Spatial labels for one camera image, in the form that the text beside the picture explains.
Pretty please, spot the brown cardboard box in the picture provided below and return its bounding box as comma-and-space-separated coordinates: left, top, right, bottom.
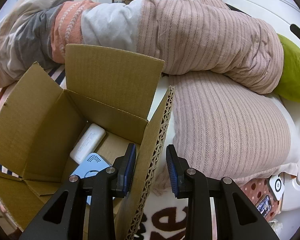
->
0, 44, 175, 240

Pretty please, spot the white small round-lens device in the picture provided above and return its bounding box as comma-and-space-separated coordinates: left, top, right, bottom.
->
268, 174, 285, 201

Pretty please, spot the white power bank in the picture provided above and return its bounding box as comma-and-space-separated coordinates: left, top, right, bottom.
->
70, 123, 107, 165

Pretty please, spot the orange grey striped blanket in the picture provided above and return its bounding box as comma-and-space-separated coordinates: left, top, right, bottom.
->
0, 0, 100, 88

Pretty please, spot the white blanket with brown letters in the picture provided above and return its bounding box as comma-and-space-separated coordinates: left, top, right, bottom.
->
137, 180, 190, 240

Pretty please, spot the smartphone with picture case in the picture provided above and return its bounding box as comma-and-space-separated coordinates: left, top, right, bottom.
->
255, 194, 273, 218

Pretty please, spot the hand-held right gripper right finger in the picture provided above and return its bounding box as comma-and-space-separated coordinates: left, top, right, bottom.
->
166, 144, 280, 240

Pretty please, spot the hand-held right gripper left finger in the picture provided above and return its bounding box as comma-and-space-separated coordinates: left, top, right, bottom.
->
19, 143, 137, 240

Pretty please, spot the polka dot brown cloth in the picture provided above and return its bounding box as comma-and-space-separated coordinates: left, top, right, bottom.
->
240, 177, 282, 222

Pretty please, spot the light blue plastic device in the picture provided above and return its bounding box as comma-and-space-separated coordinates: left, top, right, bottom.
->
70, 152, 112, 205

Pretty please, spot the pink striped knit duvet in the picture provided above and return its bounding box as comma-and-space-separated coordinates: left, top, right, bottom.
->
81, 0, 299, 197

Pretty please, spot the green plush pillow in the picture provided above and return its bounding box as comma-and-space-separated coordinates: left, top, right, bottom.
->
273, 33, 300, 103

